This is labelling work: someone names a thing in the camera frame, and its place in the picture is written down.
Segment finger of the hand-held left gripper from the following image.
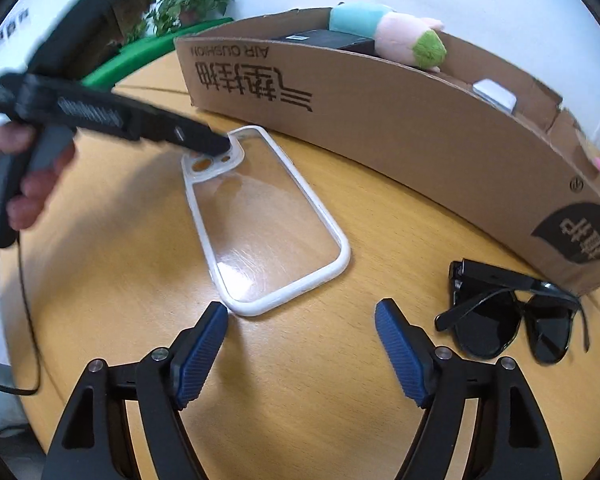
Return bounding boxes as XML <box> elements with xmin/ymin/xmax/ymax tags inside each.
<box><xmin>137</xmin><ymin>104</ymin><xmax>231</xmax><ymax>157</ymax></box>

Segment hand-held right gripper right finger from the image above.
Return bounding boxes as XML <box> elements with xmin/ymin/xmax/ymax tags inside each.
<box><xmin>375</xmin><ymin>298</ymin><xmax>563</xmax><ymax>480</ymax></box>

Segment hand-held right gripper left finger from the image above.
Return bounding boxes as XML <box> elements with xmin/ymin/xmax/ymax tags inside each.
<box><xmin>41</xmin><ymin>301</ymin><xmax>229</xmax><ymax>480</ymax></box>

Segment clear white-rimmed phone case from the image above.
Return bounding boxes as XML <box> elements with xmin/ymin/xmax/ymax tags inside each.
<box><xmin>181</xmin><ymin>125</ymin><xmax>351</xmax><ymax>317</ymax></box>

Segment large cardboard box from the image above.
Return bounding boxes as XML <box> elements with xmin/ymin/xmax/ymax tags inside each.
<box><xmin>174</xmin><ymin>7</ymin><xmax>600</xmax><ymax>297</ymax></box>

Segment person's left hand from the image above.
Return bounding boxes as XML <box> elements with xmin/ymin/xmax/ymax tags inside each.
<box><xmin>0</xmin><ymin>125</ymin><xmax>76</xmax><ymax>231</ymax></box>

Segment black sunglasses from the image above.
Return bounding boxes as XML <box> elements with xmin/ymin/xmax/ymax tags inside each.
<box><xmin>434</xmin><ymin>258</ymin><xmax>591</xmax><ymax>365</ymax></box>

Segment wooden desk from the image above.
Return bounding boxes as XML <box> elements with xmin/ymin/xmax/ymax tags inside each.
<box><xmin>0</xmin><ymin>50</ymin><xmax>600</xmax><ymax>480</ymax></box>

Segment black box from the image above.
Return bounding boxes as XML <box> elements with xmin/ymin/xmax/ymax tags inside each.
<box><xmin>270</xmin><ymin>29</ymin><xmax>381</xmax><ymax>58</ymax></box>

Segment pink and teal plush toy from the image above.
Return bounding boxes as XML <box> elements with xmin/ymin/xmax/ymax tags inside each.
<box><xmin>328</xmin><ymin>2</ymin><xmax>448</xmax><ymax>72</ymax></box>

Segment white flat box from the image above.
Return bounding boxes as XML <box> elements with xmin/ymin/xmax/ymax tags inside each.
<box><xmin>472</xmin><ymin>78</ymin><xmax>518</xmax><ymax>113</ymax></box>

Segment black cable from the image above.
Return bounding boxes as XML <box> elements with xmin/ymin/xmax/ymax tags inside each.
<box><xmin>0</xmin><ymin>230</ymin><xmax>43</xmax><ymax>397</ymax></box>

